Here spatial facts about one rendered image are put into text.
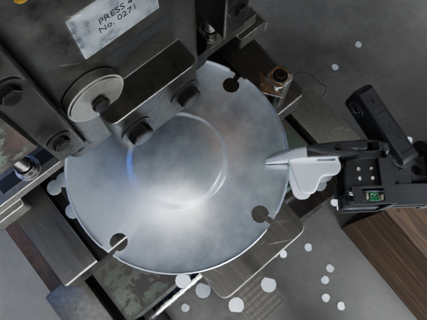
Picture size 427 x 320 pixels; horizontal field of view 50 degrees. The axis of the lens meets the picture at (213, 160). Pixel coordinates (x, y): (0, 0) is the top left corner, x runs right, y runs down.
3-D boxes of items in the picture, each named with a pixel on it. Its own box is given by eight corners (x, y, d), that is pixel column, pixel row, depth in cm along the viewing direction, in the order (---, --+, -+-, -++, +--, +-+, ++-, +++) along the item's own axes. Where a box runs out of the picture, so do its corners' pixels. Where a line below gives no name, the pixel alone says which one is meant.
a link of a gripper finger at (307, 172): (271, 193, 55) (347, 190, 55) (267, 146, 56) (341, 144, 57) (267, 197, 58) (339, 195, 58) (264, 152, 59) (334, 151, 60)
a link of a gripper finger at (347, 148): (310, 153, 55) (382, 152, 55) (309, 141, 55) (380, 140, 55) (302, 164, 59) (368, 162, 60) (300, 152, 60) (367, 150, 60)
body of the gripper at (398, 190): (349, 204, 54) (450, 200, 54) (342, 135, 56) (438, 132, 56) (332, 213, 61) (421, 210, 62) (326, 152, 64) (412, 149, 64)
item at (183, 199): (152, 23, 64) (151, 20, 64) (329, 131, 61) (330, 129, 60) (19, 190, 58) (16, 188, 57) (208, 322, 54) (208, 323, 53)
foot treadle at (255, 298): (282, 300, 119) (285, 301, 114) (253, 326, 117) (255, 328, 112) (144, 135, 130) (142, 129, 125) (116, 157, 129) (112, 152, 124)
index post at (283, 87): (284, 102, 70) (296, 74, 60) (270, 113, 69) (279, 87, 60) (272, 89, 70) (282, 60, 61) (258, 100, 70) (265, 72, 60)
